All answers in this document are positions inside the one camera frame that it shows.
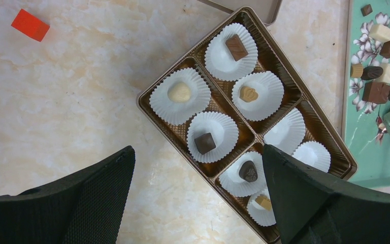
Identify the milk chocolate square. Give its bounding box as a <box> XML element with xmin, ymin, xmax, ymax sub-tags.
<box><xmin>225</xmin><ymin>34</ymin><xmax>248</xmax><ymax>61</ymax></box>

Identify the green floral tray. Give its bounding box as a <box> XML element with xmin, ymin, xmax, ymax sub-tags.
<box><xmin>342</xmin><ymin>1</ymin><xmax>390</xmax><ymax>188</ymax></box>

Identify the brown chocolate box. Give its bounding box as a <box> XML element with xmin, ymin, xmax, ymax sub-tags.
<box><xmin>137</xmin><ymin>6</ymin><xmax>357</xmax><ymax>243</ymax></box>

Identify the brown box lid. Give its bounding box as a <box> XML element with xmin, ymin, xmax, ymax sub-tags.
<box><xmin>198</xmin><ymin>0</ymin><xmax>283</xmax><ymax>26</ymax></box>

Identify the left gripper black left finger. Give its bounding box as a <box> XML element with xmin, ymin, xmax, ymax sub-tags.
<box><xmin>0</xmin><ymin>146</ymin><xmax>136</xmax><ymax>243</ymax></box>

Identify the white heart chocolate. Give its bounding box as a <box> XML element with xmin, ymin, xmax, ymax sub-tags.
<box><xmin>167</xmin><ymin>82</ymin><xmax>192</xmax><ymax>103</ymax></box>

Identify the red cube block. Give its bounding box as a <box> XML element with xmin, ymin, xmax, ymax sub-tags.
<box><xmin>11</xmin><ymin>9</ymin><xmax>50</xmax><ymax>42</ymax></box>

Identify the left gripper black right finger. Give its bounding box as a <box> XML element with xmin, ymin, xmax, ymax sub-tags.
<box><xmin>263</xmin><ymin>145</ymin><xmax>390</xmax><ymax>243</ymax></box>

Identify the dark chocolate square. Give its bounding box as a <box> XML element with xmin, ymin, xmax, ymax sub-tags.
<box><xmin>194</xmin><ymin>133</ymin><xmax>216</xmax><ymax>155</ymax></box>

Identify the dark round chocolate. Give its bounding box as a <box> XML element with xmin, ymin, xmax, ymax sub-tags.
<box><xmin>239</xmin><ymin>160</ymin><xmax>258</xmax><ymax>182</ymax></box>

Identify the tan square chocolate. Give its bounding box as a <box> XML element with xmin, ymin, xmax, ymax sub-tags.
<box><xmin>255</xmin><ymin>194</ymin><xmax>272</xmax><ymax>211</ymax></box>

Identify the caramel round chocolate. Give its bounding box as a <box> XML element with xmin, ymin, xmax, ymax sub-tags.
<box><xmin>239</xmin><ymin>86</ymin><xmax>258</xmax><ymax>103</ymax></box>

